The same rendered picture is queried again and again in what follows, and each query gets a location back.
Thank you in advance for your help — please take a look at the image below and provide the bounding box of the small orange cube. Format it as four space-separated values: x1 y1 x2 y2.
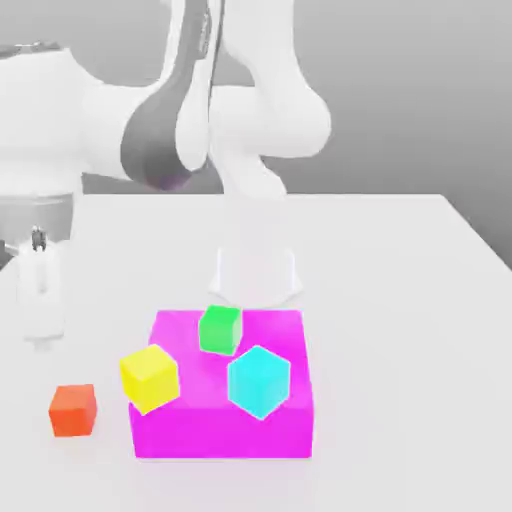
48 383 98 438

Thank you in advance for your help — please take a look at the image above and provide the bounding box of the small cyan cube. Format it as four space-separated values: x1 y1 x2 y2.
226 344 292 422

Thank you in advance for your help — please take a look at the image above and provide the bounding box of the small yellow cube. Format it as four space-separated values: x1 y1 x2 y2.
118 343 182 416

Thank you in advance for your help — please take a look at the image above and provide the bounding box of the large magenta box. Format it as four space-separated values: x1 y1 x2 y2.
128 308 315 460

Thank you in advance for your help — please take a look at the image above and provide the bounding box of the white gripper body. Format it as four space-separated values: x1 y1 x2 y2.
15 243 67 344

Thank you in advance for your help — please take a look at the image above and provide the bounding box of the small green cube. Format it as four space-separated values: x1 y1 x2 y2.
198 304 244 357

